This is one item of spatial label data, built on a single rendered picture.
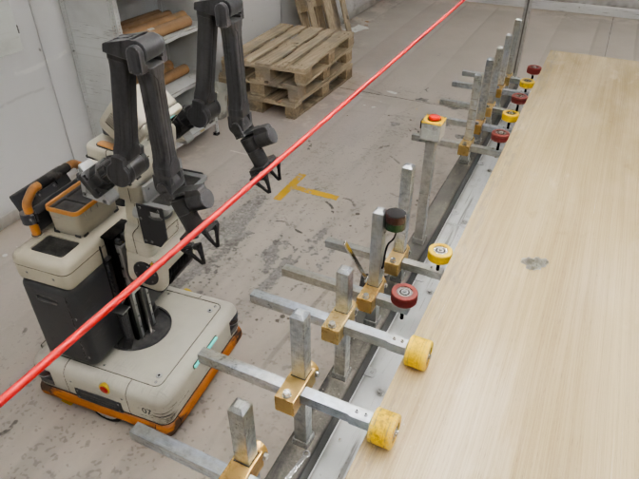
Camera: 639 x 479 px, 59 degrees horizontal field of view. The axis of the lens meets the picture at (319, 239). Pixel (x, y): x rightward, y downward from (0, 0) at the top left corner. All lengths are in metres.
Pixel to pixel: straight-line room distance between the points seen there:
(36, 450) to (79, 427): 0.17
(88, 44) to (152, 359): 2.28
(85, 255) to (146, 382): 0.56
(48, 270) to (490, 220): 1.57
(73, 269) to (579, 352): 1.65
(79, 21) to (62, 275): 2.21
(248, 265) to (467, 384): 2.00
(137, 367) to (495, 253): 1.45
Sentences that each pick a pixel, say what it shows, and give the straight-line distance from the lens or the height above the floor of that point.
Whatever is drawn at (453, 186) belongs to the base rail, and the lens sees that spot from 2.67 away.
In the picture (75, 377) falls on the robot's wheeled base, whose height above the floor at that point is 0.25.
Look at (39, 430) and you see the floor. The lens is 2.74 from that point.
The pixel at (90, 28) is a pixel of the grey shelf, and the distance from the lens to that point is 3.98.
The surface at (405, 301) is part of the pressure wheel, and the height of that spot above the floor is 0.90.
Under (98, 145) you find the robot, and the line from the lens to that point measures 1.89.
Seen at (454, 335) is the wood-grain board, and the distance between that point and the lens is 1.61.
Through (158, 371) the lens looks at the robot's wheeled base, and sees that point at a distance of 2.39.
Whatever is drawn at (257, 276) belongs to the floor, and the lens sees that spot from 3.19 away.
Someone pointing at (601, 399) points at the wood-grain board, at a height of 0.90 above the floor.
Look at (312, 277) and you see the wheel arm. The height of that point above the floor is 0.86.
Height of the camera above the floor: 2.02
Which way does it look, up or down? 36 degrees down
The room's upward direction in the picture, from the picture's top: straight up
